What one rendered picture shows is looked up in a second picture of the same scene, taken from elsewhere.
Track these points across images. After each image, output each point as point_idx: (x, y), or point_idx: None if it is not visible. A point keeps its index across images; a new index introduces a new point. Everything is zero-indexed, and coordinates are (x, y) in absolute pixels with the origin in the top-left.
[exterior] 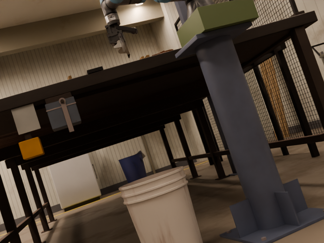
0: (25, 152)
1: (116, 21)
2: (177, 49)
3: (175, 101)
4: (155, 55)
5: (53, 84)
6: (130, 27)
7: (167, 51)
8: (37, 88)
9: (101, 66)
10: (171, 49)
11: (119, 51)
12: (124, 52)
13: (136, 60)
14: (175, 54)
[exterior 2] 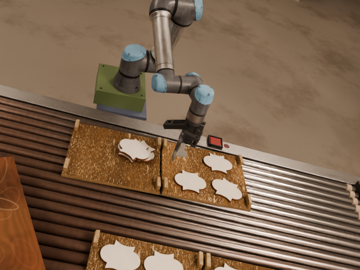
0: None
1: None
2: (137, 119)
3: None
4: (158, 125)
5: (249, 148)
6: (173, 119)
7: (147, 122)
8: (262, 151)
9: (209, 135)
10: (124, 139)
11: (185, 155)
12: (182, 142)
13: (177, 129)
14: (146, 117)
